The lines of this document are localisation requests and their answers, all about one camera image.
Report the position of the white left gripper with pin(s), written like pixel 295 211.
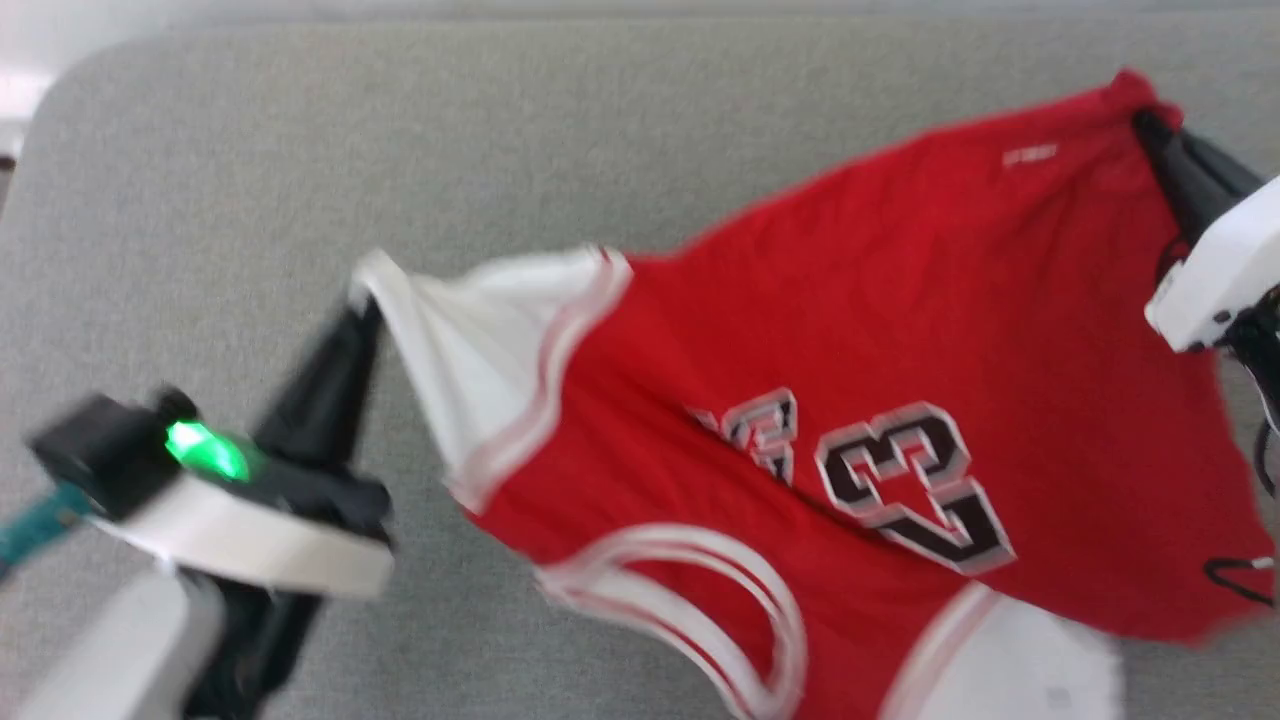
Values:
pixel 260 540

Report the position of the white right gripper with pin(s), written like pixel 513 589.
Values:
pixel 1220 270

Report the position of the red white basketball jersey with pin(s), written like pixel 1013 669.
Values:
pixel 900 330

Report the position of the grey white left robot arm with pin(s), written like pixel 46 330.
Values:
pixel 110 650

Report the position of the grey fabric sofa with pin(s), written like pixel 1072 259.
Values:
pixel 250 180

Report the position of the black baseboard strip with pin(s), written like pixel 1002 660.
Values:
pixel 6 165

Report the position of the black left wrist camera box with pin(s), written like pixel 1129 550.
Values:
pixel 100 450

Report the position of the white wall skirting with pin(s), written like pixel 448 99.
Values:
pixel 20 95

